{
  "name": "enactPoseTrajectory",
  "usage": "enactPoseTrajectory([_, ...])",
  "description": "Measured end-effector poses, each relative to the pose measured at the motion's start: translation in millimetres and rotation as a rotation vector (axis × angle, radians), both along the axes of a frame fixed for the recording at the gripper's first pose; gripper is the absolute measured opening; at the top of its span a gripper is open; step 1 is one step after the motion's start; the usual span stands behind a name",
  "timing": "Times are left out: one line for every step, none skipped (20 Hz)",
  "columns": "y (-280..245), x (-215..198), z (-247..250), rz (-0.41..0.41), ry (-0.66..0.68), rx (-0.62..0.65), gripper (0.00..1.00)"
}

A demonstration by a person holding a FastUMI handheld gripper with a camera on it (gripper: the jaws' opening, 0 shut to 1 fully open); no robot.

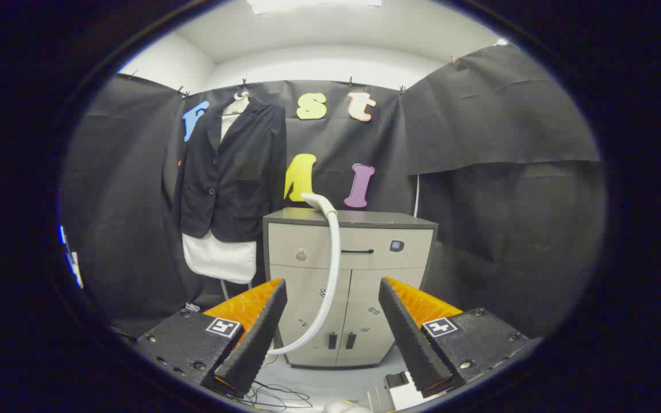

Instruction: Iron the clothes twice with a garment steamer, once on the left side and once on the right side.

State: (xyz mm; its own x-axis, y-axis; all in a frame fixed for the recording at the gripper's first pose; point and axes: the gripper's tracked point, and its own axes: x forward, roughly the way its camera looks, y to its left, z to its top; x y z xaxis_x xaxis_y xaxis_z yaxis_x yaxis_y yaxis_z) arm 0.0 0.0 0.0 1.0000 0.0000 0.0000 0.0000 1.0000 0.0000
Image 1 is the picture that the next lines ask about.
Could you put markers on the blue white device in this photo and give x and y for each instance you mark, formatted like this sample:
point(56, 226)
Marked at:
point(76, 268)

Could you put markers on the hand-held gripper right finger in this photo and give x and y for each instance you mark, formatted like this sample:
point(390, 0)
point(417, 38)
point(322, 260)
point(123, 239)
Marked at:
point(411, 338)

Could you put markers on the white box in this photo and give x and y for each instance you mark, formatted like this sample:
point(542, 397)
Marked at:
point(416, 398)

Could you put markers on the grey cabinet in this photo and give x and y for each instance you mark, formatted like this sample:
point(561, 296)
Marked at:
point(376, 269)

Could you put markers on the white garment steamer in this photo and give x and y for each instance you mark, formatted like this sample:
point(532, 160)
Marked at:
point(334, 252)

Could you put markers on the white clothes hanger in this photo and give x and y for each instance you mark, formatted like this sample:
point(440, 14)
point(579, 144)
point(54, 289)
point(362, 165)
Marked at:
point(242, 94)

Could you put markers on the black backdrop cloth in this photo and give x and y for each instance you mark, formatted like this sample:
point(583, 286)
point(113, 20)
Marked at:
point(491, 229)

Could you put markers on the black jacket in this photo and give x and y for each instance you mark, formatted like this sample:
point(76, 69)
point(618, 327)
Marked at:
point(238, 183)

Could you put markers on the white shirt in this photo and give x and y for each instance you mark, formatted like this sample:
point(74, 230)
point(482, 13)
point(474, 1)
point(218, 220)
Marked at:
point(221, 258)

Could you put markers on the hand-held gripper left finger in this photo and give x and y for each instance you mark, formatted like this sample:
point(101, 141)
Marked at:
point(253, 338)

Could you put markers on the ceiling light panel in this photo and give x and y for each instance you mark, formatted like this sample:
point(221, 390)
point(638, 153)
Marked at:
point(313, 4)

